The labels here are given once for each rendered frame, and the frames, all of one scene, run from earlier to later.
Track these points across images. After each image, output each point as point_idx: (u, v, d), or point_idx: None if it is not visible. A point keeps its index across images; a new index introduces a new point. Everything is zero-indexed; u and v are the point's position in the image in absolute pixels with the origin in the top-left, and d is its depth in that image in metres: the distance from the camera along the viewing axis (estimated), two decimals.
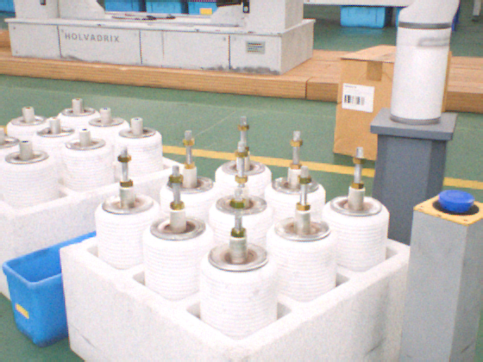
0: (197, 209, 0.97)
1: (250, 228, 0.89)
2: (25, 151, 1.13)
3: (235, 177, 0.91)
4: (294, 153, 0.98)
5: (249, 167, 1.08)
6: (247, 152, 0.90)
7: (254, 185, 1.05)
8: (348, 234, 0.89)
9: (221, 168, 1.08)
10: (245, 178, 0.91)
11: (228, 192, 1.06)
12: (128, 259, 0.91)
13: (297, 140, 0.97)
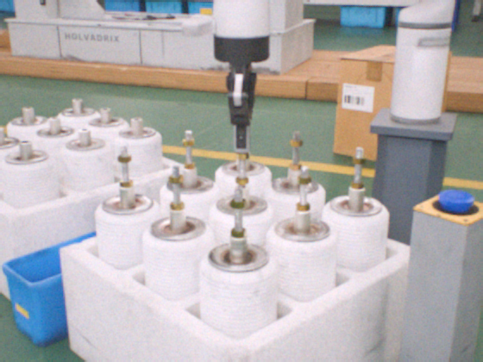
0: (197, 209, 0.97)
1: (250, 228, 0.89)
2: (25, 151, 1.13)
3: None
4: (294, 153, 0.98)
5: (249, 167, 1.08)
6: (237, 155, 0.89)
7: (254, 185, 1.05)
8: (348, 234, 0.89)
9: (221, 168, 1.08)
10: (235, 178, 0.91)
11: (228, 192, 1.06)
12: (128, 259, 0.91)
13: (297, 140, 0.97)
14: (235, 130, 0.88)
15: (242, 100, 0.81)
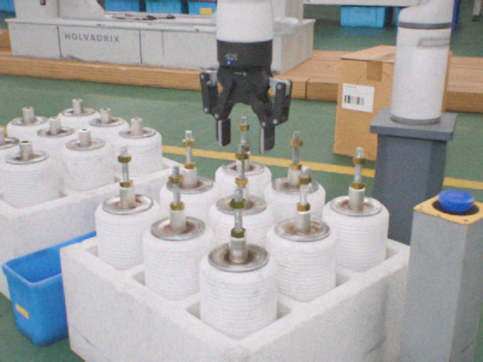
0: (197, 209, 0.97)
1: (249, 228, 0.89)
2: (25, 151, 1.13)
3: (235, 178, 0.91)
4: (294, 153, 0.98)
5: (249, 167, 1.08)
6: (247, 154, 0.90)
7: (254, 185, 1.05)
8: (348, 234, 0.89)
9: (221, 168, 1.08)
10: (244, 181, 0.91)
11: (228, 192, 1.06)
12: (128, 259, 0.91)
13: (297, 140, 0.97)
14: (226, 121, 0.91)
15: (201, 76, 0.89)
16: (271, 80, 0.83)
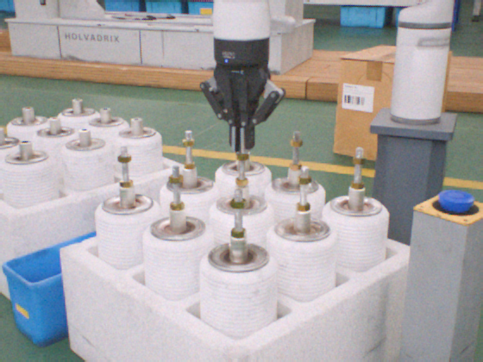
0: (197, 209, 0.97)
1: (247, 228, 0.89)
2: (25, 151, 1.13)
3: (245, 180, 0.91)
4: (294, 153, 0.98)
5: (249, 167, 1.08)
6: None
7: (254, 185, 1.05)
8: (348, 234, 0.89)
9: (221, 168, 1.08)
10: (246, 177, 0.92)
11: (228, 192, 1.06)
12: (128, 259, 0.91)
13: (297, 140, 0.97)
14: (239, 127, 0.90)
15: (203, 88, 0.90)
16: (267, 84, 0.84)
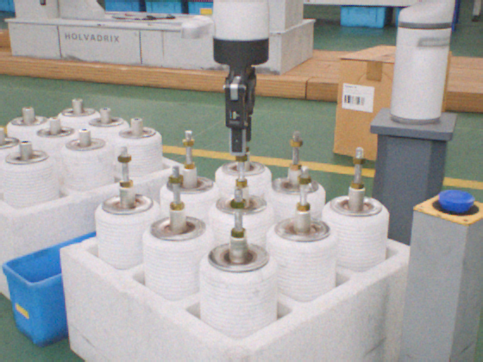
0: (197, 209, 0.97)
1: (246, 228, 0.89)
2: (25, 151, 1.13)
3: (235, 179, 0.92)
4: (294, 153, 0.98)
5: (249, 167, 1.08)
6: (247, 157, 0.90)
7: (254, 185, 1.05)
8: (348, 234, 0.89)
9: (221, 168, 1.08)
10: (241, 183, 0.91)
11: (228, 192, 1.06)
12: (128, 259, 0.91)
13: (297, 140, 0.97)
14: (230, 134, 0.85)
15: (239, 90, 0.80)
16: None
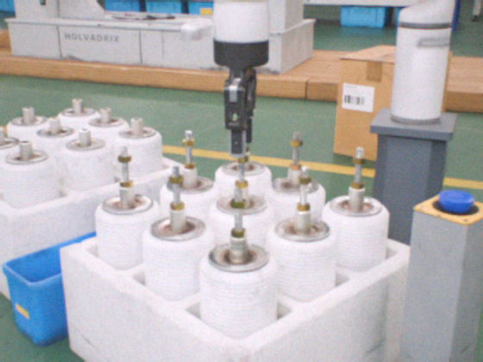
0: (197, 209, 0.97)
1: (245, 228, 0.89)
2: (25, 151, 1.13)
3: None
4: (294, 153, 0.98)
5: (249, 167, 1.08)
6: (236, 159, 0.90)
7: (254, 185, 1.05)
8: (348, 234, 0.89)
9: (221, 168, 1.08)
10: (235, 182, 0.92)
11: (228, 192, 1.06)
12: (128, 259, 0.91)
13: (297, 140, 0.97)
14: (230, 135, 0.85)
15: (238, 92, 0.80)
16: None
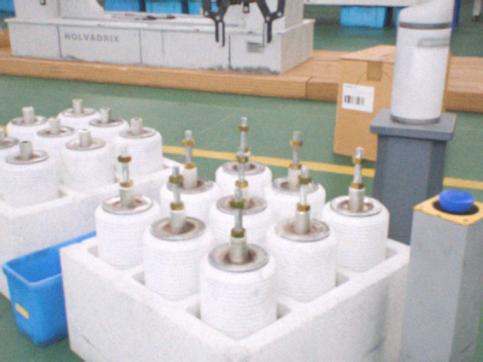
0: (197, 209, 0.97)
1: (245, 228, 0.89)
2: (25, 151, 1.13)
3: None
4: (294, 153, 0.98)
5: (244, 168, 1.08)
6: (236, 159, 0.90)
7: (223, 183, 1.06)
8: (348, 234, 0.89)
9: (231, 160, 1.12)
10: (235, 182, 0.92)
11: (216, 182, 1.10)
12: (128, 259, 0.91)
13: (297, 140, 0.97)
14: (266, 28, 0.99)
15: None
16: None
